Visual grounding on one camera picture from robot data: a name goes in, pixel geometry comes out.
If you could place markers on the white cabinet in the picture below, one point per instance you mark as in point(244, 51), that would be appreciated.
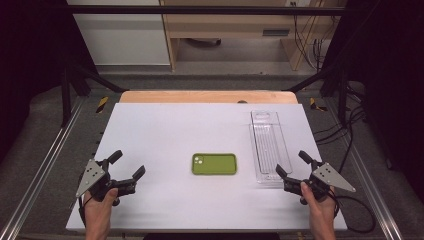
point(123, 40)

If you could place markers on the white table cover sheet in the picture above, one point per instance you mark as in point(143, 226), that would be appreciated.
point(166, 133)

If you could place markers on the person's right hand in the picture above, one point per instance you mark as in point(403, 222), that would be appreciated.
point(318, 210)

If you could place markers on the green phone case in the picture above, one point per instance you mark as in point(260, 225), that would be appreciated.
point(215, 164)

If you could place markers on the clear plastic tray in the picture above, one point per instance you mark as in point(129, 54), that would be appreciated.
point(268, 146)

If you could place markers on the yellow black tape strip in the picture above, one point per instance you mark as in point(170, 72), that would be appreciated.
point(102, 104)
point(315, 105)

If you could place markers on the person's left hand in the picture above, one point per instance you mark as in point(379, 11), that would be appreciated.
point(100, 210)

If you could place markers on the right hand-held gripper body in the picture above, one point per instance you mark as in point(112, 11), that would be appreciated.
point(316, 186)

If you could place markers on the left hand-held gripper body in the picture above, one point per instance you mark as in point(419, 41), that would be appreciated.
point(100, 186)

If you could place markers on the black horizontal frame bar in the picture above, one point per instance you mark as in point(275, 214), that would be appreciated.
point(200, 10)

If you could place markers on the metal floor rail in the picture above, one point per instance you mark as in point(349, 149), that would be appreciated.
point(43, 166)
point(366, 173)

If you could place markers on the black curtain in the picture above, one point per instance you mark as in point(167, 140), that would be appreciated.
point(390, 66)
point(26, 50)

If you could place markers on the black frame stand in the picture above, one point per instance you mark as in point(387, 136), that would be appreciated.
point(333, 83)
point(71, 83)

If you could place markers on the small rectangular desk label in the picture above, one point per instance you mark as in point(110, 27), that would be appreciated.
point(275, 32)

